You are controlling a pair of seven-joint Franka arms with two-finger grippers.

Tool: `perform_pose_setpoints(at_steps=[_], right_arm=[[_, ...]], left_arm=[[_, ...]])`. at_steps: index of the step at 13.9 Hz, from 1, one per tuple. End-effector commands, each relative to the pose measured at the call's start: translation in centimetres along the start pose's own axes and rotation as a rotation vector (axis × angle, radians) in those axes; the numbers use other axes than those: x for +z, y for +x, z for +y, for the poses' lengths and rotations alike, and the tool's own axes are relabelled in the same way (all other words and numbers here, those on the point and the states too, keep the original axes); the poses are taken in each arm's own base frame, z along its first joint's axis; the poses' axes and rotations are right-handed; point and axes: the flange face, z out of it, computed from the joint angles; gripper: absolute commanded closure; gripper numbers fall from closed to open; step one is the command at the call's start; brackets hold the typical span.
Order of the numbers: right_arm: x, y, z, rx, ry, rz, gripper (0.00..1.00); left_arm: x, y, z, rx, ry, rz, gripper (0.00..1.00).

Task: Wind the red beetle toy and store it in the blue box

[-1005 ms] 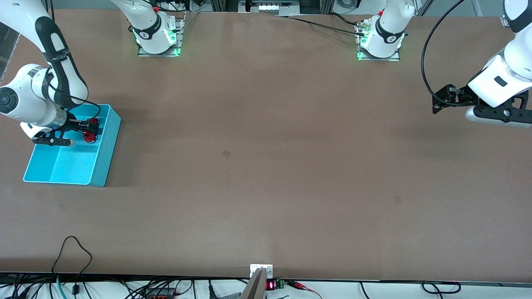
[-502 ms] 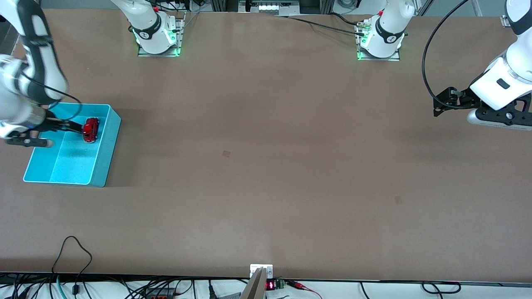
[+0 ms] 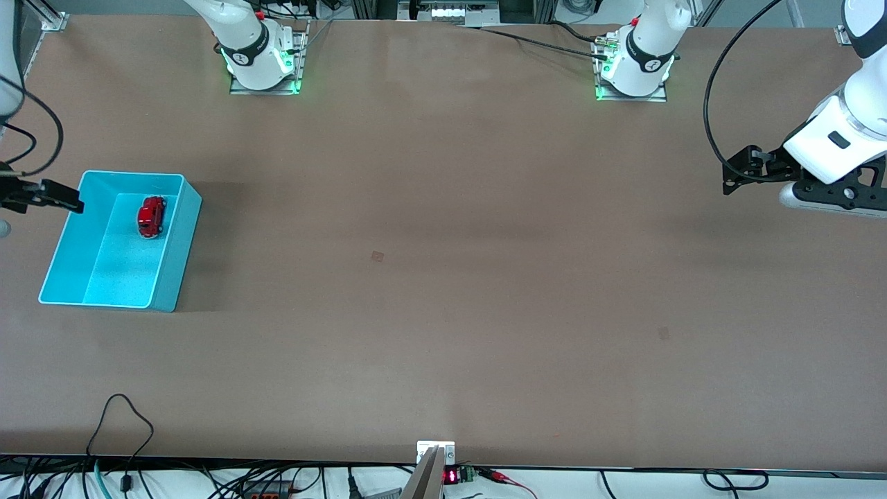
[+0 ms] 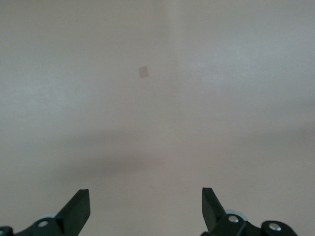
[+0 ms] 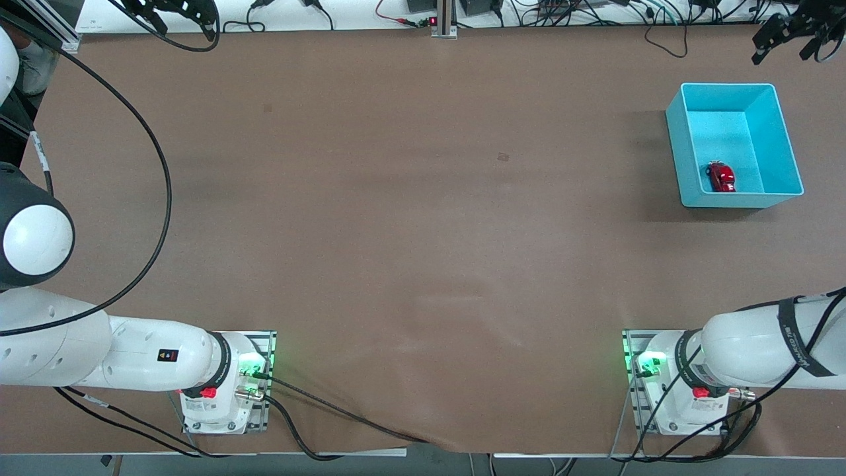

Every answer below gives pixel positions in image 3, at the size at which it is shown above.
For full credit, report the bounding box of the red beetle toy car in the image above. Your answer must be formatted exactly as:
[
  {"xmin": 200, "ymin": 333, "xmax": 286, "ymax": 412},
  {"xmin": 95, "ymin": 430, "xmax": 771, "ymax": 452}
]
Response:
[{"xmin": 137, "ymin": 196, "xmax": 168, "ymax": 240}]

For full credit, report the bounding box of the blue plastic box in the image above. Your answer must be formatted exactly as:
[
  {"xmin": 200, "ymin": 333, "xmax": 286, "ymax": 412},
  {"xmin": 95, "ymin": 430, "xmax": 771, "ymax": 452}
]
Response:
[{"xmin": 38, "ymin": 170, "xmax": 203, "ymax": 313}]

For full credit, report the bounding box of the equipment with lit panel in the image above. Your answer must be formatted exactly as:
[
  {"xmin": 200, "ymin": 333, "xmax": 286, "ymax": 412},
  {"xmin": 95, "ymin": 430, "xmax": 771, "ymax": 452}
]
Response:
[{"xmin": 398, "ymin": 0, "xmax": 501, "ymax": 25}]

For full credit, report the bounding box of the dark power strip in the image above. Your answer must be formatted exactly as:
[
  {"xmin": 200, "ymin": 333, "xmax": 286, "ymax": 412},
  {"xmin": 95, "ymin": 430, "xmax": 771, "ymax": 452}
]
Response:
[{"xmin": 239, "ymin": 478, "xmax": 295, "ymax": 499}]

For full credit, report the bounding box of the red clip lead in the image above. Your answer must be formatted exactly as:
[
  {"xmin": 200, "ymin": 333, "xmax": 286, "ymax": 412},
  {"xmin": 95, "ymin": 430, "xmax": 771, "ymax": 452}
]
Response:
[{"xmin": 477, "ymin": 468, "xmax": 538, "ymax": 499}]

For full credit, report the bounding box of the grey aluminium beam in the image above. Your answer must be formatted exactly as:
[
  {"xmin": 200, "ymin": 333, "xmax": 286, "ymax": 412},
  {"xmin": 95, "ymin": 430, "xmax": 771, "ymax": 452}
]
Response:
[{"xmin": 401, "ymin": 446, "xmax": 445, "ymax": 499}]

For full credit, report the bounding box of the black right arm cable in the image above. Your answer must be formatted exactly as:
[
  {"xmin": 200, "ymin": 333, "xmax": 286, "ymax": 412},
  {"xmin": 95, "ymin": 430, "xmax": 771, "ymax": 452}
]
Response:
[{"xmin": 0, "ymin": 73, "xmax": 65, "ymax": 177}]

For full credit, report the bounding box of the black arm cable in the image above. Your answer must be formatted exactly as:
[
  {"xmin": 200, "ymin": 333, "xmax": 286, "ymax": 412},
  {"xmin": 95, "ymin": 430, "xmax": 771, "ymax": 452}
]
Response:
[
  {"xmin": 703, "ymin": 0, "xmax": 787, "ymax": 184},
  {"xmin": 0, "ymin": 73, "xmax": 65, "ymax": 177}
]

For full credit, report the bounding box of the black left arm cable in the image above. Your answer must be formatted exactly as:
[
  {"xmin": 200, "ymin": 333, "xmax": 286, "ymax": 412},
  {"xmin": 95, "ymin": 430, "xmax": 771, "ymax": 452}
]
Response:
[{"xmin": 703, "ymin": 0, "xmax": 787, "ymax": 184}]

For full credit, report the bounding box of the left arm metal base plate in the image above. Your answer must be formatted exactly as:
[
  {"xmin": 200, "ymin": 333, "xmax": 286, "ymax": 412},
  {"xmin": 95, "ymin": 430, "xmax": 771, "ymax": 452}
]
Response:
[{"xmin": 593, "ymin": 33, "xmax": 669, "ymax": 103}]

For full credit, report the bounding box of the aluminium frame profile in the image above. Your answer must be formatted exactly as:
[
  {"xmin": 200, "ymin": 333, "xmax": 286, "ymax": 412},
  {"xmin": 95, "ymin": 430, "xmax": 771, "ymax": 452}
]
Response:
[{"xmin": 24, "ymin": 0, "xmax": 70, "ymax": 32}]

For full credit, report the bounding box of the curved black base cable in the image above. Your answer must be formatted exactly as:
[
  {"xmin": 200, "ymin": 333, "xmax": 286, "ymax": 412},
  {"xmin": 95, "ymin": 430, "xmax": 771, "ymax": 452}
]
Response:
[{"xmin": 547, "ymin": 19, "xmax": 624, "ymax": 48}]

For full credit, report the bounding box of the thin black looped cable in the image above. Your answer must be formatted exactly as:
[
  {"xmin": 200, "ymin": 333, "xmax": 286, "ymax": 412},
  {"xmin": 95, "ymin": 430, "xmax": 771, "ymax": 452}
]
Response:
[{"xmin": 87, "ymin": 394, "xmax": 155, "ymax": 496}]

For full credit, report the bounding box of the long black base cable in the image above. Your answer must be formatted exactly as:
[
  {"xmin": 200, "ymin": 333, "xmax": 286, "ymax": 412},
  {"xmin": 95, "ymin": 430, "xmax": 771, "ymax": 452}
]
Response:
[{"xmin": 457, "ymin": 24, "xmax": 612, "ymax": 63}]

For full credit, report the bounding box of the aluminium frame post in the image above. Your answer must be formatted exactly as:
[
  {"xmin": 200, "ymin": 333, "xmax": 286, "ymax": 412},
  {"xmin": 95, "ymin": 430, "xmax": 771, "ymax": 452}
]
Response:
[
  {"xmin": 352, "ymin": 0, "xmax": 399, "ymax": 21},
  {"xmin": 499, "ymin": 0, "xmax": 559, "ymax": 25}
]

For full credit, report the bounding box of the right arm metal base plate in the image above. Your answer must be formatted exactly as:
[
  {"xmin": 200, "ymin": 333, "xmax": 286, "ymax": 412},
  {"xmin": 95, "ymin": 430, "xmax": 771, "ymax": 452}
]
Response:
[{"xmin": 229, "ymin": 19, "xmax": 310, "ymax": 96}]

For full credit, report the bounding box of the black coiled cable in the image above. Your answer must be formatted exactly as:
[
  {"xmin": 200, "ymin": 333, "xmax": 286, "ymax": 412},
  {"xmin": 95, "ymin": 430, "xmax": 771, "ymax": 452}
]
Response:
[{"xmin": 702, "ymin": 469, "xmax": 770, "ymax": 491}]

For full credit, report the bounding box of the white metal bracket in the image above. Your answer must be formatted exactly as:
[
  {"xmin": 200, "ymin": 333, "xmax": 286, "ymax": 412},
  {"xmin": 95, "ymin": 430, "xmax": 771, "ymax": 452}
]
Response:
[{"xmin": 416, "ymin": 441, "xmax": 456, "ymax": 465}]

